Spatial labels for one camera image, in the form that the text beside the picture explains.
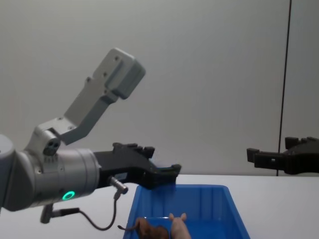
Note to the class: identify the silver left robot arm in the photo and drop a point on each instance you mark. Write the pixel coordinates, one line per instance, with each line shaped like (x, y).
(74, 169)

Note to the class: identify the brown toy animal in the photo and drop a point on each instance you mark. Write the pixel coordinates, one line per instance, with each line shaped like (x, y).
(149, 230)

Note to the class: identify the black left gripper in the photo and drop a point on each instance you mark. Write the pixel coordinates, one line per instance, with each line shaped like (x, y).
(119, 163)

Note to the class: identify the pink toy pig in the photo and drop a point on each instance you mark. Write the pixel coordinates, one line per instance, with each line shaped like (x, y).
(179, 227)

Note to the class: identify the blue plastic bin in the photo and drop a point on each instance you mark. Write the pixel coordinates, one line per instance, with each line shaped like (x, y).
(211, 199)

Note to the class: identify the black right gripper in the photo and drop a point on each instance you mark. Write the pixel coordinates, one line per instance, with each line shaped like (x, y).
(302, 159)

